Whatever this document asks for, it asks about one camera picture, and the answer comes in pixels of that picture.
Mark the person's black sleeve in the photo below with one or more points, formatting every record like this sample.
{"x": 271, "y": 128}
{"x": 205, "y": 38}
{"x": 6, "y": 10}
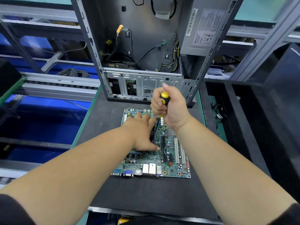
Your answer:
{"x": 287, "y": 215}
{"x": 14, "y": 212}

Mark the grey roller conveyor rail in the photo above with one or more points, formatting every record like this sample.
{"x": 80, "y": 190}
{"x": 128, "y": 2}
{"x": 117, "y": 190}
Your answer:
{"x": 56, "y": 87}

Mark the person's black left sleeve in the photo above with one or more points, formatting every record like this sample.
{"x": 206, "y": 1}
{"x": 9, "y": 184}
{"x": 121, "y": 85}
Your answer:
{"x": 14, "y": 212}

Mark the dark metal frame leg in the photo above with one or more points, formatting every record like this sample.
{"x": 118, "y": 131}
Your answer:
{"x": 21, "y": 44}

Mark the aluminium frame post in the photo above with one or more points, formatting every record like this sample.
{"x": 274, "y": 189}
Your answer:
{"x": 267, "y": 39}

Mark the grey computer case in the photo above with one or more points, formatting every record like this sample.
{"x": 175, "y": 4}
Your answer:
{"x": 140, "y": 30}

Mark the person's black printed shirt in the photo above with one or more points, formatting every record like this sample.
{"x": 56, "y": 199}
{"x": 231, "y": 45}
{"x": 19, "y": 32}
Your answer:
{"x": 173, "y": 222}

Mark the grey side panel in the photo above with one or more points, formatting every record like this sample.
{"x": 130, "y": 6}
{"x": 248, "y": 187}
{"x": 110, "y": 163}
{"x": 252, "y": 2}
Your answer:
{"x": 286, "y": 86}

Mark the person's left hand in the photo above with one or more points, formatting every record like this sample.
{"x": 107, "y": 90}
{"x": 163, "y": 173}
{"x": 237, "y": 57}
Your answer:
{"x": 139, "y": 133}

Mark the silver power supply unit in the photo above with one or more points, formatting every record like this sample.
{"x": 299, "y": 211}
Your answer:
{"x": 206, "y": 28}

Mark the person's left forearm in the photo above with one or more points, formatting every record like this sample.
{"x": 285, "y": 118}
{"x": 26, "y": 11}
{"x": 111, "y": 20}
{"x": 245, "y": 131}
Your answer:
{"x": 61, "y": 178}

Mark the white plastic bags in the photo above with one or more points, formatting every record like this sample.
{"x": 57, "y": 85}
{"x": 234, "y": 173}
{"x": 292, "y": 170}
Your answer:
{"x": 215, "y": 71}

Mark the person's right forearm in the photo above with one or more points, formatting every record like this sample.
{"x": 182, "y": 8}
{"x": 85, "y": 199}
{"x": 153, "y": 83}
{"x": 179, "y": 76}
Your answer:
{"x": 234, "y": 178}

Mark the yellow box with green button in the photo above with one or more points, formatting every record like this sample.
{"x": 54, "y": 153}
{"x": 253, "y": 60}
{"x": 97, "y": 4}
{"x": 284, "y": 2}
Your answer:
{"x": 123, "y": 220}

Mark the black foam tray with boards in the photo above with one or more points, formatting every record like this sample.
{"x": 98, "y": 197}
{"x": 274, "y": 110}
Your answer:
{"x": 8, "y": 79}

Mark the empty black foam tray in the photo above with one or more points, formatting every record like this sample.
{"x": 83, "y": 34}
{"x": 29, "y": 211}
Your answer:
{"x": 243, "y": 133}

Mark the person's black right sleeve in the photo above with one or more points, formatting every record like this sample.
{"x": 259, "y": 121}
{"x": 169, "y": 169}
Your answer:
{"x": 287, "y": 215}

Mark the person's right hand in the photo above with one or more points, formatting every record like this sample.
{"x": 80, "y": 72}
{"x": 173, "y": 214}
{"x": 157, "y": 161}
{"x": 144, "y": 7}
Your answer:
{"x": 174, "y": 112}

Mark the green upper shelf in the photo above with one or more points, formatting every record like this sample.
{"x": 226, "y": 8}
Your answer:
{"x": 28, "y": 2}

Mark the green motherboard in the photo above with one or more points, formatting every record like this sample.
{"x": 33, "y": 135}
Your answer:
{"x": 168, "y": 161}

